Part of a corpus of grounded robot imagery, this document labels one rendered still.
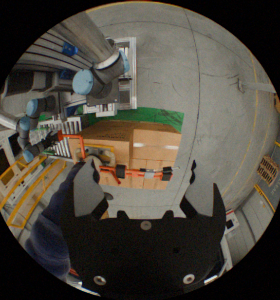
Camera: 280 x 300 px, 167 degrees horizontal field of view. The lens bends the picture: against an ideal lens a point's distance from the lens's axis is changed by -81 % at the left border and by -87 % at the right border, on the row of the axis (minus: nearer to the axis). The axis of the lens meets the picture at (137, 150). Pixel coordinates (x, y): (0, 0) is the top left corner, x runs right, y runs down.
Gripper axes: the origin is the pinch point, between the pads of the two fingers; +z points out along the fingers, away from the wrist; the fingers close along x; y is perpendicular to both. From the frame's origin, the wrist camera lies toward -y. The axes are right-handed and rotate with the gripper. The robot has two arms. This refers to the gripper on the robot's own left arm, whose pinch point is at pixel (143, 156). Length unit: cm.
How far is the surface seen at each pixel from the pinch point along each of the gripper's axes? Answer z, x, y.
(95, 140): 58, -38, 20
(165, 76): 152, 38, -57
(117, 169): 43, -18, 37
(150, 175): 43, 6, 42
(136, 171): 43, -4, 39
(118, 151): 58, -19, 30
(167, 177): 42, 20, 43
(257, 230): -188, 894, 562
